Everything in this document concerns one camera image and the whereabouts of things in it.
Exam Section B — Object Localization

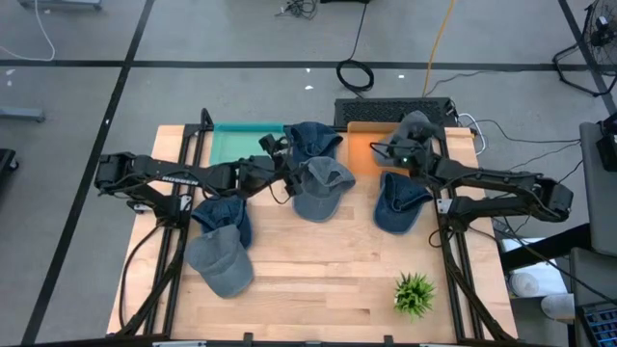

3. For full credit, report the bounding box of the white bowl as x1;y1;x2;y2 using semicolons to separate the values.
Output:
508;272;541;299
539;292;577;322

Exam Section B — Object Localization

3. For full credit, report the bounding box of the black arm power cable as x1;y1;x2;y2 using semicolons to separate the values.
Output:
118;219;168;332

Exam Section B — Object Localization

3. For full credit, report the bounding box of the blue backlit keyboard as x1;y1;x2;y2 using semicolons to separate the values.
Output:
576;301;617;347

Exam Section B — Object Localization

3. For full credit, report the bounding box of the grey metal foot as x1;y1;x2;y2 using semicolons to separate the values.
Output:
0;106;47;123

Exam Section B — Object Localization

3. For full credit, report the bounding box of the blue denim baseball cap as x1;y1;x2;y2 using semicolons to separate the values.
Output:
283;120;345;168
372;171;434;236
191;195;254;251

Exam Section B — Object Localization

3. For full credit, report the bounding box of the black desk device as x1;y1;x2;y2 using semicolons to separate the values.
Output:
595;113;617;174

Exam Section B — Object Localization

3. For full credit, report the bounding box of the grey desk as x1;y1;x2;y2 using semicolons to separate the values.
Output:
577;120;617;256

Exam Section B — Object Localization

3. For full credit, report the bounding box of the thin black floor cable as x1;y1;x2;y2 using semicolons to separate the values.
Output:
469;118;583;146

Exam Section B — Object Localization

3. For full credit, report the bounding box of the orange translucent plastic bin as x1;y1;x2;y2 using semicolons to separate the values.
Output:
346;120;426;177

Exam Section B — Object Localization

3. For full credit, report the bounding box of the grey baseball cap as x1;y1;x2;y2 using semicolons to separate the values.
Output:
291;155;358;224
184;224;255;299
373;109;447;169

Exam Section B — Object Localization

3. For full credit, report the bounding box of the black beam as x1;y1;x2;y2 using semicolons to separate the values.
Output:
498;223;594;272

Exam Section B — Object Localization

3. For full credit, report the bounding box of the black caster base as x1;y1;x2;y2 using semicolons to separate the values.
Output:
0;147;20;175

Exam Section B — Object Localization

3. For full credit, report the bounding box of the black floor fan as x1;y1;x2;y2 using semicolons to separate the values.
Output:
551;0;617;97

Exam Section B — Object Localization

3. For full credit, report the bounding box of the black cable bundle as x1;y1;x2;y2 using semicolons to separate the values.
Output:
274;0;320;21

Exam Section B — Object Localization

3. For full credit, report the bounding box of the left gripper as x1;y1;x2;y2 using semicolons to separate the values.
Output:
259;134;306;198

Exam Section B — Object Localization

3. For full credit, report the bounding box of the grey cart base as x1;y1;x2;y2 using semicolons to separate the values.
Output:
17;0;104;12

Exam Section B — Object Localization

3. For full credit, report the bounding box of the black frame crossbar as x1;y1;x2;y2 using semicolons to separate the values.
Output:
13;332;531;347

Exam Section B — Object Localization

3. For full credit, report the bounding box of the white cable loop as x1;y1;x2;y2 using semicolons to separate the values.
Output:
456;112;489;156

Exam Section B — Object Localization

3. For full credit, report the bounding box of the yellow cable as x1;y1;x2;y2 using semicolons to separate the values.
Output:
421;0;457;98

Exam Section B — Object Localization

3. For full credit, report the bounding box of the teal translucent plastic bin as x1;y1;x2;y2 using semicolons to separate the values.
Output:
208;121;286;168

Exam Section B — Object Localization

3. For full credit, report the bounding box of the green plant in white pot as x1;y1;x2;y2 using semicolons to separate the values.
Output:
392;270;439;323

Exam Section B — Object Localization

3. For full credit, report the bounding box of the white floor cable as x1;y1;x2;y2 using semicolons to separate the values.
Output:
0;0;57;63

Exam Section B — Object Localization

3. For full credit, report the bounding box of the black aluminium frame rail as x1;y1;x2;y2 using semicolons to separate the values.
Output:
423;124;520;344
115;107;217;338

